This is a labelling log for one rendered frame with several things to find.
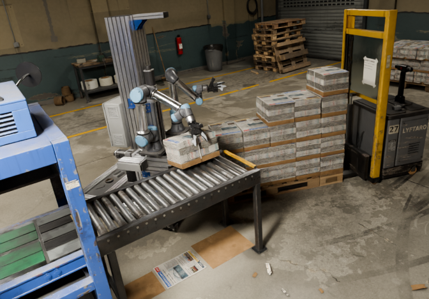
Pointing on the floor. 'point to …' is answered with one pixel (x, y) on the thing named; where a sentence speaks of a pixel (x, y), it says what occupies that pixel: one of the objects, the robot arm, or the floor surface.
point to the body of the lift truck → (392, 134)
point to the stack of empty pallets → (270, 30)
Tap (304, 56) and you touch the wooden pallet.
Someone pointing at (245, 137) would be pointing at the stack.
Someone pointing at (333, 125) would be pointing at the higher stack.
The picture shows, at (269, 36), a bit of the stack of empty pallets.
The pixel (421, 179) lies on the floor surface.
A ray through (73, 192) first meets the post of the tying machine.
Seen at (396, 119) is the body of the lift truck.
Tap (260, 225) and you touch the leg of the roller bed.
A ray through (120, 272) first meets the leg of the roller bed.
